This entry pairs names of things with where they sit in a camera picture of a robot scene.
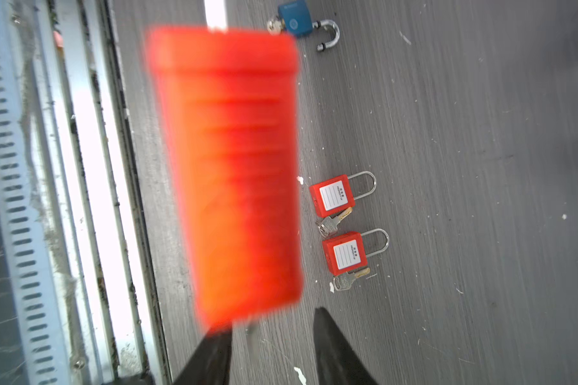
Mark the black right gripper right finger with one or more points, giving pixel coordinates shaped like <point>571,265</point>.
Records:
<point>336,361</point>

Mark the red padlock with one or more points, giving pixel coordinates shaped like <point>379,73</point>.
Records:
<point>346,253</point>
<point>228,105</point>
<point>335,195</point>

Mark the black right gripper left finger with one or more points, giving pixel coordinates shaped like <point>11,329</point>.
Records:
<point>211,361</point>

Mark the brass key near padlocks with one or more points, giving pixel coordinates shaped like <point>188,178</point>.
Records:
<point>345,281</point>

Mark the white slotted cable duct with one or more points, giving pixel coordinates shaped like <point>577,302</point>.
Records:
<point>45,356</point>

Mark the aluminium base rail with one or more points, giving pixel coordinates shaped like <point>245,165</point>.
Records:
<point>109,287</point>

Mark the blue padlock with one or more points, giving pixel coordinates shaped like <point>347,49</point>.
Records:
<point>295,18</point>

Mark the silver key with ring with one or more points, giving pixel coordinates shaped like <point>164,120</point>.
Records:
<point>328,226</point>

